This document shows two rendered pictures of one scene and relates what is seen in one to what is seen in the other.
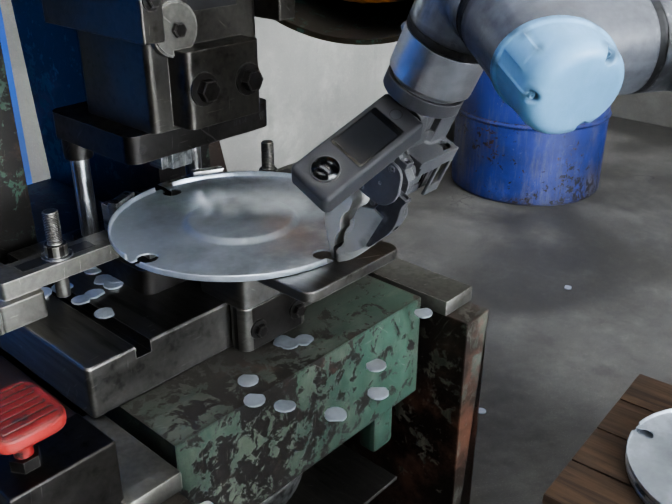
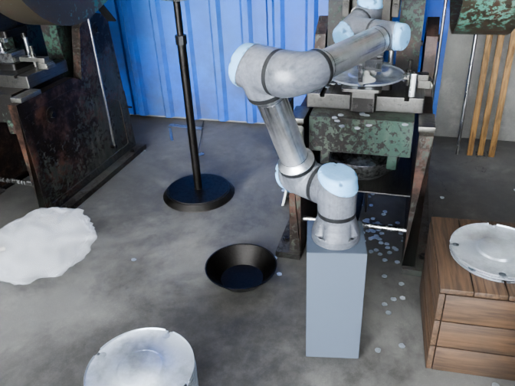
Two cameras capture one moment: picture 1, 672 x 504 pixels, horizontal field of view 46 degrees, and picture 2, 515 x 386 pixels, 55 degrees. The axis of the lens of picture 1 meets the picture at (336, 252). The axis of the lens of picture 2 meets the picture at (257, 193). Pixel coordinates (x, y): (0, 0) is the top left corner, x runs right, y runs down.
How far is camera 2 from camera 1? 1.47 m
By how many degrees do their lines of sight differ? 57
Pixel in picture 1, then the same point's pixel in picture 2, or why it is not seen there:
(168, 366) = (329, 104)
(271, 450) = (339, 137)
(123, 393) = (314, 104)
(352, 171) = not seen: hidden behind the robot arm
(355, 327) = (382, 119)
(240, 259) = (346, 79)
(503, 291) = not seen: outside the picture
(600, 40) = (342, 27)
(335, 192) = not seen: hidden behind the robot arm
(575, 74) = (337, 34)
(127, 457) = (300, 113)
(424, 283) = (424, 121)
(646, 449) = (482, 228)
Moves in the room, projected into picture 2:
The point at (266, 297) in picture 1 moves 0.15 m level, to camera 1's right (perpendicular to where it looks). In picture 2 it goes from (359, 96) to (384, 109)
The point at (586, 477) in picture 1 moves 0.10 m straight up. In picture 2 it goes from (452, 223) to (457, 198)
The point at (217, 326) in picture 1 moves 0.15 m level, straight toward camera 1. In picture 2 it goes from (346, 100) to (318, 109)
